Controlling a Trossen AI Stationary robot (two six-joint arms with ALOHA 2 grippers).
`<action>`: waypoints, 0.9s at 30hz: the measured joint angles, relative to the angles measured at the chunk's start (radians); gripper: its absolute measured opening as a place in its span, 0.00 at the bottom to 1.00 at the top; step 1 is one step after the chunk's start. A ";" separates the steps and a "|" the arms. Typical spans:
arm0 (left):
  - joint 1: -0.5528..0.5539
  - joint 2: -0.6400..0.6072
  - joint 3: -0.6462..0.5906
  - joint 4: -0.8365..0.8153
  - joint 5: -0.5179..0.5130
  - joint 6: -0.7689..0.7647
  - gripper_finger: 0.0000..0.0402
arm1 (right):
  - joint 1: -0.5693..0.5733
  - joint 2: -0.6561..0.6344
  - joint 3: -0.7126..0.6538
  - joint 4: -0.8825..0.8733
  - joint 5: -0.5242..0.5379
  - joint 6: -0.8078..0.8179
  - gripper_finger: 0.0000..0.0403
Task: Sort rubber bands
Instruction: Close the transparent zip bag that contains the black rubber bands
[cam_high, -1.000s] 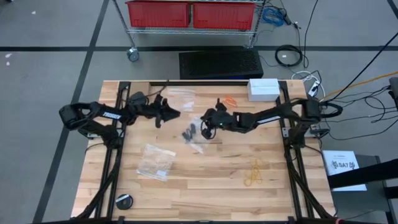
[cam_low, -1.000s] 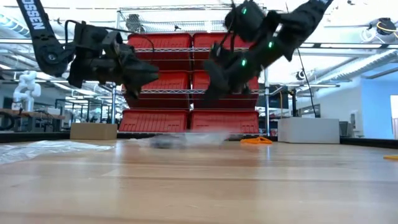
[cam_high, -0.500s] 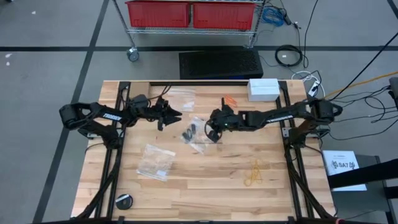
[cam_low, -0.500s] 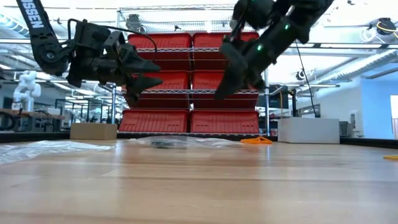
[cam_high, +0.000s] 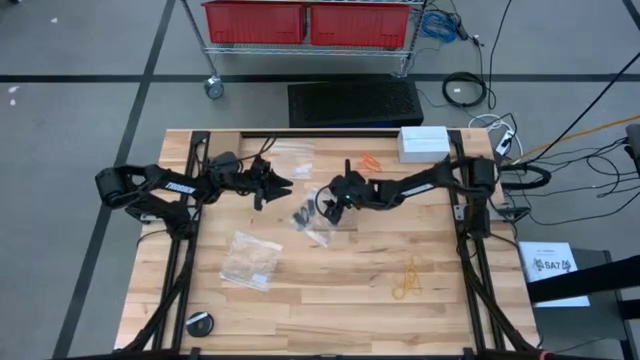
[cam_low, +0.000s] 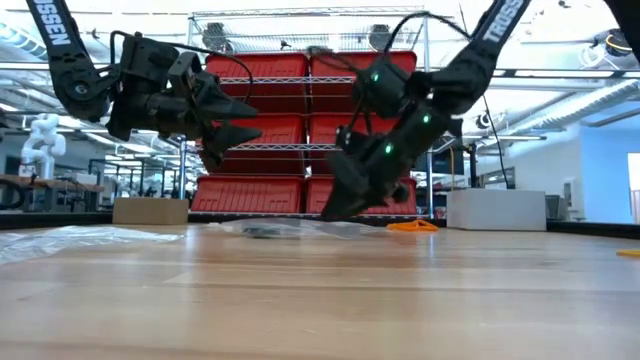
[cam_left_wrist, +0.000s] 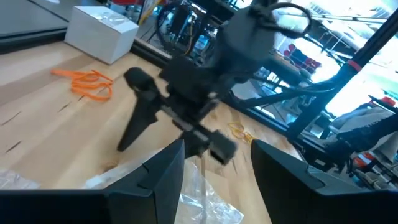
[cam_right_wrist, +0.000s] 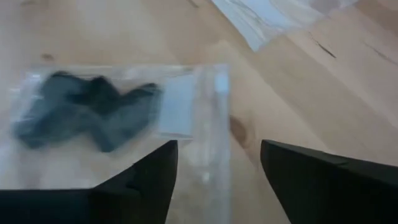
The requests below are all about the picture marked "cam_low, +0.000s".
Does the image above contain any white cardboard box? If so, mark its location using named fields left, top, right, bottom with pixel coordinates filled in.
left=446, top=188, right=548, bottom=232

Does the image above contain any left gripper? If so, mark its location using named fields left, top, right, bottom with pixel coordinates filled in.
left=106, top=32, right=264, bottom=173

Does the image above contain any red plastic storage bin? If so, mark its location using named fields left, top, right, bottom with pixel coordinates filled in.
left=212, top=113, right=307, bottom=175
left=308, top=112, right=401, bottom=175
left=204, top=52, right=310, bottom=115
left=190, top=174, right=306, bottom=215
left=305, top=175, right=419, bottom=216
left=309, top=50, right=419, bottom=115

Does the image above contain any grey round fixture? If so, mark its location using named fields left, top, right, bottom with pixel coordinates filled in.
left=367, top=23, right=395, bottom=52
left=201, top=21, right=235, bottom=55

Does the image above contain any small brown cardboard box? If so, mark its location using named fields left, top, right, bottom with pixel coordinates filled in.
left=112, top=197, right=190, bottom=226

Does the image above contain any wooden work table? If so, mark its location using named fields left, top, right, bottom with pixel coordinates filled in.
left=0, top=173, right=107, bottom=215

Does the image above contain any dark computer monitor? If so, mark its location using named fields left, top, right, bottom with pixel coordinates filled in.
left=428, top=148, right=466, bottom=176

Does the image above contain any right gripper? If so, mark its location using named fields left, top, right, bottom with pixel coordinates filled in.
left=319, top=111, right=454, bottom=221

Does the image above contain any white wall dispenser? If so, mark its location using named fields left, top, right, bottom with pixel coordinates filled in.
left=562, top=177, right=584, bottom=221

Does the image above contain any thin black hanging cable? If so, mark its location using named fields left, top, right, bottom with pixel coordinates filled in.
left=479, top=92, right=513, bottom=191

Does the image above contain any chrome wire shelf rack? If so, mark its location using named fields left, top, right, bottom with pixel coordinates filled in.
left=177, top=5, right=437, bottom=224

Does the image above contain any clear zip bag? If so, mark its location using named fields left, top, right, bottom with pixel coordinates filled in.
left=0, top=224, right=184, bottom=266
left=209, top=216, right=394, bottom=240

